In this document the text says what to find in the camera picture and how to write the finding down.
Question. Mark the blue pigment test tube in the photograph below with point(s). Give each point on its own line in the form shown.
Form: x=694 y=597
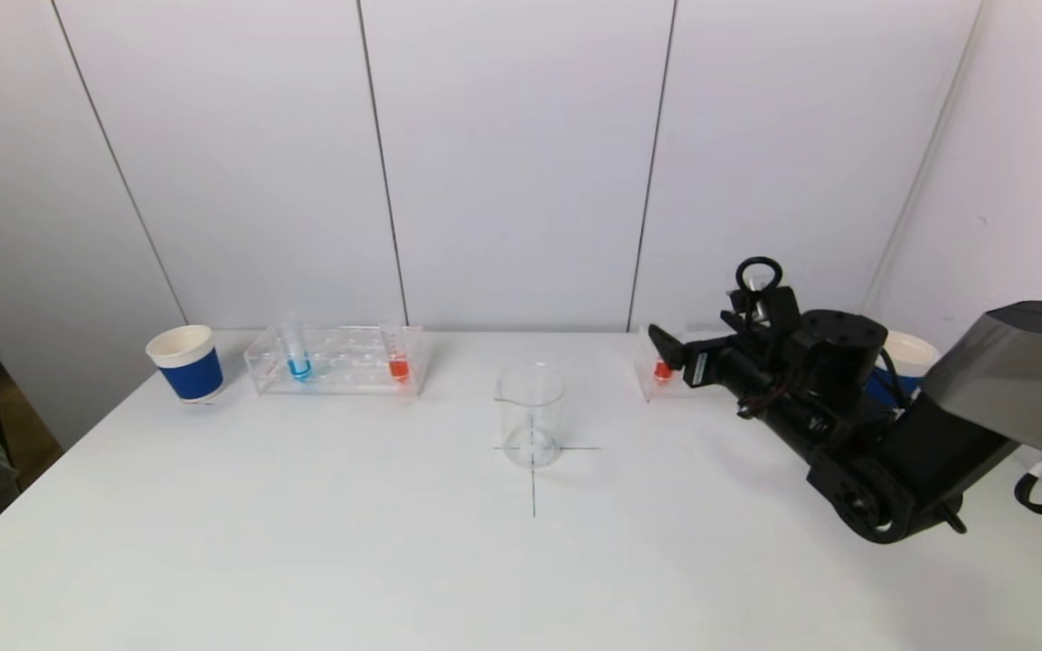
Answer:
x=300 y=368

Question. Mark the red pigment test tube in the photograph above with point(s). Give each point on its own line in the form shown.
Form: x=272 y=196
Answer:
x=663 y=372

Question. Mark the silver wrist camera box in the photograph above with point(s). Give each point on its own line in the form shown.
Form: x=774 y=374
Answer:
x=779 y=312

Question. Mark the clear acrylic test tube rack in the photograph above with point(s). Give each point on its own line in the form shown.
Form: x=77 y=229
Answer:
x=648 y=386
x=349 y=362

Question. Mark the orange pigment test tube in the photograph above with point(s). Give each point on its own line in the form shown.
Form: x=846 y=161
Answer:
x=400 y=369

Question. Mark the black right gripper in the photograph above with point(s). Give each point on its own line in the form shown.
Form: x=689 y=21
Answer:
x=697 y=365

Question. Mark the clear glass beaker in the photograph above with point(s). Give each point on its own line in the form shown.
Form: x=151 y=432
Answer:
x=532 y=416

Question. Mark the blue white paper cup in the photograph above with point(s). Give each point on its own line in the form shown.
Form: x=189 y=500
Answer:
x=914 y=351
x=193 y=375

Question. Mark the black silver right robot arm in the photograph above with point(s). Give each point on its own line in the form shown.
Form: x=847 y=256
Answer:
x=937 y=452

